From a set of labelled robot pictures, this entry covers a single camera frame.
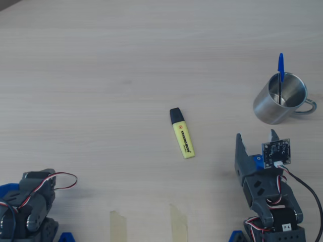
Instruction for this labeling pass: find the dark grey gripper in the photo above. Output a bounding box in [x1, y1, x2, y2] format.
[235, 129, 284, 210]

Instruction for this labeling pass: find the blue ballpoint pen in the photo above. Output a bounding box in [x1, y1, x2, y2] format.
[277, 52, 285, 105]

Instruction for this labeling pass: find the silver steel cup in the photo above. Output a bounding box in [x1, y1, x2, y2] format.
[253, 72, 317, 125]

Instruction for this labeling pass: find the yellow highlighter black cap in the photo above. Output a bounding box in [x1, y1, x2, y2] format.
[169, 107, 196, 159]

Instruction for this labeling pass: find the blue printed base piece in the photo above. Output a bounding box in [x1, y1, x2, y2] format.
[58, 232, 76, 242]
[228, 230, 247, 242]

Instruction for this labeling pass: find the beige masking tape strip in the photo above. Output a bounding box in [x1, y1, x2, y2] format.
[110, 210, 127, 242]
[169, 203, 189, 242]

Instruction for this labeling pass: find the blue printed camera mount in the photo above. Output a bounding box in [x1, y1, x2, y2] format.
[253, 155, 267, 172]

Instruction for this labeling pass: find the bare camera circuit board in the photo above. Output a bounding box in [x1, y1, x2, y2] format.
[261, 138, 291, 169]

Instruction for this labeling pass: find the red white black servo wire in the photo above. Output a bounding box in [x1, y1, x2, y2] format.
[16, 172, 78, 210]
[243, 216, 276, 233]
[266, 174, 288, 206]

